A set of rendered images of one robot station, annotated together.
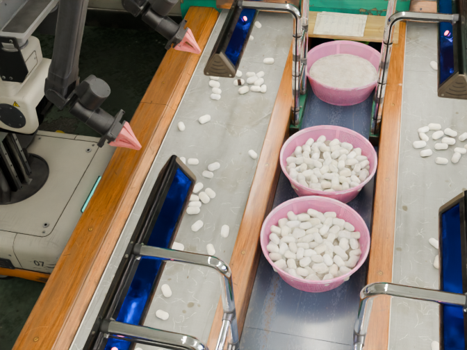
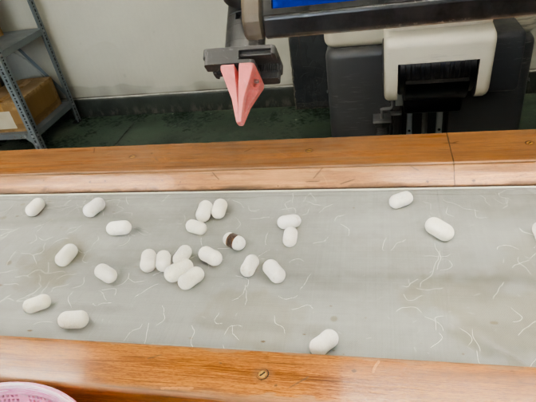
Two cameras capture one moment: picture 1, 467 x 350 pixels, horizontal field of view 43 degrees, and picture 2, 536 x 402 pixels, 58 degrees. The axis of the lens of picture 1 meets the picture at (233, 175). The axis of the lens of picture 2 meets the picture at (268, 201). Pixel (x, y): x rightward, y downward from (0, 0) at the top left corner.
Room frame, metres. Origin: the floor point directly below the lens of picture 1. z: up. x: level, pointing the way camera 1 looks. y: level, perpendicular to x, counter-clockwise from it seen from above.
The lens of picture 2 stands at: (1.18, -0.37, 1.14)
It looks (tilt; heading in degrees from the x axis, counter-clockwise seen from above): 35 degrees down; 89
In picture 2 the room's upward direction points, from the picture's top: 10 degrees counter-clockwise
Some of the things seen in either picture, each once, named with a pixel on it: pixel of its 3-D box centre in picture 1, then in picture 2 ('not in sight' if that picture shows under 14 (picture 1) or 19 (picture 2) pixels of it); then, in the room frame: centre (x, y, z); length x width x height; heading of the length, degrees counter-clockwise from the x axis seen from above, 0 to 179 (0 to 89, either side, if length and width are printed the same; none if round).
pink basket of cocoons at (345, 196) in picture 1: (326, 169); not in sight; (1.16, -0.26, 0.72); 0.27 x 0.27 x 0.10
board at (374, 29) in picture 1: (350, 26); not in sight; (1.79, -0.45, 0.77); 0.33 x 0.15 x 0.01; 74
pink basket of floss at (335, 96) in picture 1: (342, 75); not in sight; (1.58, -0.39, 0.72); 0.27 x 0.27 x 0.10
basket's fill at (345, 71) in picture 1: (342, 78); not in sight; (1.58, -0.39, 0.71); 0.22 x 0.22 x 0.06
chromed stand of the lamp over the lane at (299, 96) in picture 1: (273, 56); not in sight; (1.47, -0.15, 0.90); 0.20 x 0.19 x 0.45; 164
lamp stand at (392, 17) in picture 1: (412, 68); not in sight; (1.36, -0.53, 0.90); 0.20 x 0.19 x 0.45; 164
